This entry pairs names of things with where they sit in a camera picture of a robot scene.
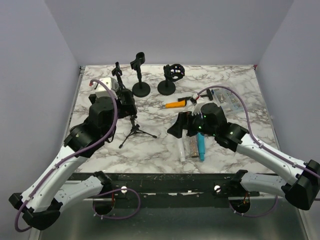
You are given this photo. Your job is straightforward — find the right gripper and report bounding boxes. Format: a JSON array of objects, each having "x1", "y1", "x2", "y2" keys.
[{"x1": 167, "y1": 108, "x2": 217, "y2": 138}]

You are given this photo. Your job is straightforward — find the white microphone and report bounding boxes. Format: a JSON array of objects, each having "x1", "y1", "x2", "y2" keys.
[
  {"x1": 177, "y1": 138, "x2": 186, "y2": 163},
  {"x1": 110, "y1": 78, "x2": 119, "y2": 92}
]

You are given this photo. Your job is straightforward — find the glitter silver-head microphone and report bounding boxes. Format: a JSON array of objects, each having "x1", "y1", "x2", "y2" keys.
[{"x1": 187, "y1": 135, "x2": 199, "y2": 158}]

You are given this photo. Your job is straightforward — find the black tripod shock-mount stand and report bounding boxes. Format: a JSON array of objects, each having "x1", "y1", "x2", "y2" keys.
[{"x1": 118, "y1": 115, "x2": 158, "y2": 149}]

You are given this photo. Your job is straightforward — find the round-base clip stand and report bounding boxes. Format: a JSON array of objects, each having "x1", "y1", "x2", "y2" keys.
[{"x1": 130, "y1": 52, "x2": 151, "y2": 98}]

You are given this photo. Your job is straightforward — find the blue toy microphone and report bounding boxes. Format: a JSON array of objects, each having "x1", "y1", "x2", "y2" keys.
[{"x1": 197, "y1": 133, "x2": 206, "y2": 162}]

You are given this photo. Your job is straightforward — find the round-base shock-mount stand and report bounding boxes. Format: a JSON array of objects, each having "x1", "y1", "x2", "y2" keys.
[{"x1": 157, "y1": 63, "x2": 185, "y2": 96}]

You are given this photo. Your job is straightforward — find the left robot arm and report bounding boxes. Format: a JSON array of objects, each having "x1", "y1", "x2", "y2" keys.
[{"x1": 9, "y1": 90, "x2": 137, "y2": 232}]

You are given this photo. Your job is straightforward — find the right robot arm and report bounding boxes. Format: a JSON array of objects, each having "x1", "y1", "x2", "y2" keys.
[{"x1": 167, "y1": 102, "x2": 320, "y2": 210}]

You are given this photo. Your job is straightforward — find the clear plastic screw box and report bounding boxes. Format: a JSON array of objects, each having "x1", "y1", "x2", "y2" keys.
[{"x1": 211, "y1": 88, "x2": 244, "y2": 115}]

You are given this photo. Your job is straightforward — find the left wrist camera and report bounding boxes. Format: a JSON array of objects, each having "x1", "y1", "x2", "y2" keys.
[{"x1": 88, "y1": 77, "x2": 117, "y2": 98}]

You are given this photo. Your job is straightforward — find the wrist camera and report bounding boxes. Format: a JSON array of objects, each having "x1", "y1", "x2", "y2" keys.
[
  {"x1": 191, "y1": 93, "x2": 206, "y2": 116},
  {"x1": 88, "y1": 77, "x2": 117, "y2": 98}
]

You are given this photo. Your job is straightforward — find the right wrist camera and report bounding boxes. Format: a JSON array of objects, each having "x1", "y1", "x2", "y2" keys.
[{"x1": 191, "y1": 93, "x2": 206, "y2": 116}]

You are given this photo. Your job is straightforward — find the black front mounting rail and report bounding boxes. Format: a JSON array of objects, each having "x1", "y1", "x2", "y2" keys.
[{"x1": 93, "y1": 170, "x2": 286, "y2": 209}]

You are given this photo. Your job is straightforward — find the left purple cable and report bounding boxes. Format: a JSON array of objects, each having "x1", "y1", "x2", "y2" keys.
[{"x1": 14, "y1": 79, "x2": 142, "y2": 233}]

